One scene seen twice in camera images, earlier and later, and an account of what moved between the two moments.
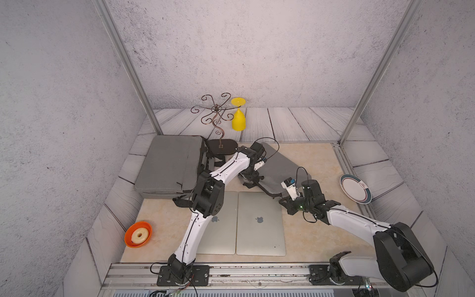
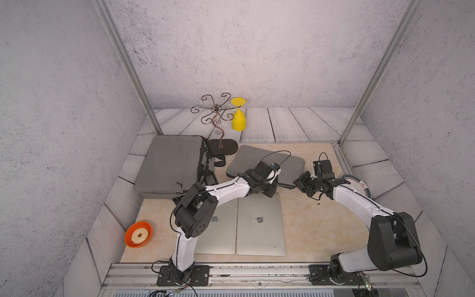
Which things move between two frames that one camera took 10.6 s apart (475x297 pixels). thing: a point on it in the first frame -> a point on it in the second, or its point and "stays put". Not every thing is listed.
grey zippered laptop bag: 172,165 stays put
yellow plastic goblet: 239,121 stays put
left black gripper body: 251,174 -> 266,188
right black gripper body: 300,204 -> 309,184
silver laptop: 260,226 stays put
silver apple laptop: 219,236 stays put
